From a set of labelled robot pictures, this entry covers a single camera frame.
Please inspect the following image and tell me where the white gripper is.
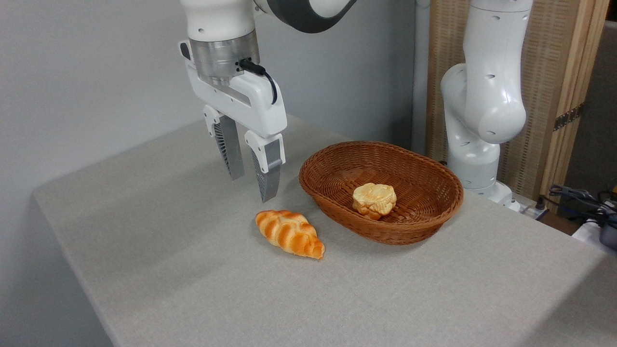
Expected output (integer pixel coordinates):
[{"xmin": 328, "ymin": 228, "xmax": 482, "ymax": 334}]
[{"xmin": 179, "ymin": 40, "xmax": 288, "ymax": 203}]

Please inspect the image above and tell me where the round golden bread roll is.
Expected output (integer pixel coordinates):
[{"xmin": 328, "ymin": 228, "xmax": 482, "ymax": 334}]
[{"xmin": 352, "ymin": 183, "xmax": 397, "ymax": 221}]

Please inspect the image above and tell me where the braided orange bread loaf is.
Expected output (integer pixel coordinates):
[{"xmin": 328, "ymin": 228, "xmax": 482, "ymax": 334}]
[{"xmin": 255, "ymin": 210, "xmax": 325, "ymax": 260}]

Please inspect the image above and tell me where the brown wicker basket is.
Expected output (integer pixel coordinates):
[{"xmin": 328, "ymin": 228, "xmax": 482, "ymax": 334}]
[{"xmin": 299, "ymin": 141, "xmax": 464, "ymax": 246}]

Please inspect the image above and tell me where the wooden folding screen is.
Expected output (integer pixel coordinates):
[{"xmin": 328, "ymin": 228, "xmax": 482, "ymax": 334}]
[{"xmin": 426, "ymin": 0, "xmax": 611, "ymax": 201}]

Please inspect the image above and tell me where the metal screen hinge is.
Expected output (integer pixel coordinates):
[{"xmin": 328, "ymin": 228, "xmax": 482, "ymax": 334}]
[{"xmin": 553, "ymin": 103, "xmax": 585, "ymax": 132}]

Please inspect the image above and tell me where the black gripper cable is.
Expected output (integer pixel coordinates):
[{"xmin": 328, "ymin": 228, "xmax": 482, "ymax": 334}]
[{"xmin": 239, "ymin": 59, "xmax": 279, "ymax": 105}]

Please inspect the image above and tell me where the black cable bundle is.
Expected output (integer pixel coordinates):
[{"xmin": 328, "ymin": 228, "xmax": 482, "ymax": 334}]
[{"xmin": 537, "ymin": 184, "xmax": 617, "ymax": 228}]

